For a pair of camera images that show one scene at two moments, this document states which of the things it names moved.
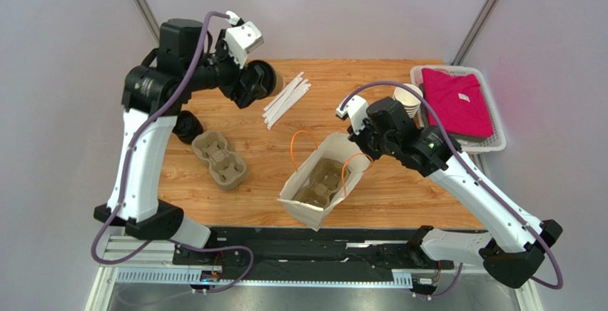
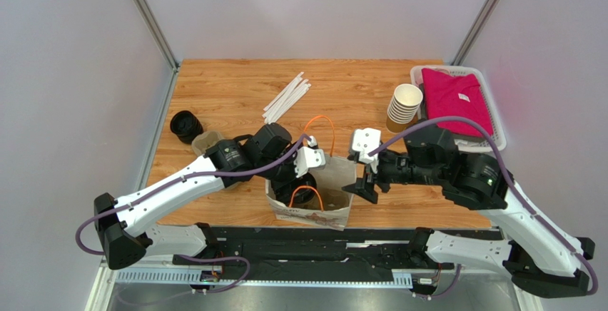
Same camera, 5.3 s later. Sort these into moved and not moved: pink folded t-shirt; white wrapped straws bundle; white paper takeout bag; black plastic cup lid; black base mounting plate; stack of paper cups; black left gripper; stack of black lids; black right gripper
Moved: black left gripper; black plastic cup lid; white paper takeout bag; black right gripper
Not moved: black base mounting plate; white wrapped straws bundle; pink folded t-shirt; stack of paper cups; stack of black lids
